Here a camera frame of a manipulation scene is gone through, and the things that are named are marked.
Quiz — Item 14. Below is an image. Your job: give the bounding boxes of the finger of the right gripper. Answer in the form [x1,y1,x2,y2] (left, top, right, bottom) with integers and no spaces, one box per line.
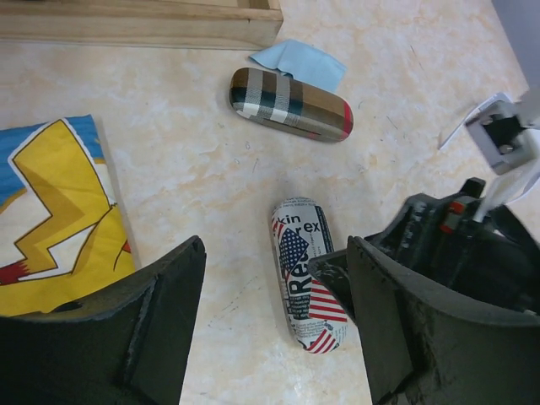
[308,250,357,327]

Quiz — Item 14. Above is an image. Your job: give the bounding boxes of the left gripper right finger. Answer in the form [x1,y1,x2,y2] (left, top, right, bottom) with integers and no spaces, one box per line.
[347,237,539,404]

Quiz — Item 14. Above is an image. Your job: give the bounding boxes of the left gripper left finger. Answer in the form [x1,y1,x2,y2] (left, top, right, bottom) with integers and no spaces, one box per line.
[1,236,207,404]

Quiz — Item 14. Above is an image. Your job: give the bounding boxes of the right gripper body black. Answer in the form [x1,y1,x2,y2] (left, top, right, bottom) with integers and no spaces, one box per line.
[360,178,539,318]

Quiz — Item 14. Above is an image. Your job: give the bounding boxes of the flag newsprint glasses case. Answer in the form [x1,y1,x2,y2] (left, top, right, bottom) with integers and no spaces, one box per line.
[271,197,348,354]

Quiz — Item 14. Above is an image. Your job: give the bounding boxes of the plaid glasses case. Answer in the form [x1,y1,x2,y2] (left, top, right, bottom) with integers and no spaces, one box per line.
[229,67,354,143]

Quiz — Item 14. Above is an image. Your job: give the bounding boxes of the blue yellow cartoon pouch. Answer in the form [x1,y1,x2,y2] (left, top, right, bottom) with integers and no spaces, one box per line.
[1,115,136,317]

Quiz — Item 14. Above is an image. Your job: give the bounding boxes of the light blue cloth rear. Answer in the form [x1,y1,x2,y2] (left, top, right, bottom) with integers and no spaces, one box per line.
[250,40,347,93]

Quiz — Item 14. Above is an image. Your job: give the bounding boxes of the wooden clothes rack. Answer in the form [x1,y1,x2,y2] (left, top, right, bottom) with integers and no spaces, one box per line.
[1,1,284,50]

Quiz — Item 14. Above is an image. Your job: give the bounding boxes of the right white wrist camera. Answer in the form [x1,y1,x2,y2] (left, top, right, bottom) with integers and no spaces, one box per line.
[465,88,539,217]

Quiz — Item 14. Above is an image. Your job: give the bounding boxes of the white frame sunglasses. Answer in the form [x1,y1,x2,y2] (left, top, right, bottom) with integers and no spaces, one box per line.
[438,92,510,150]

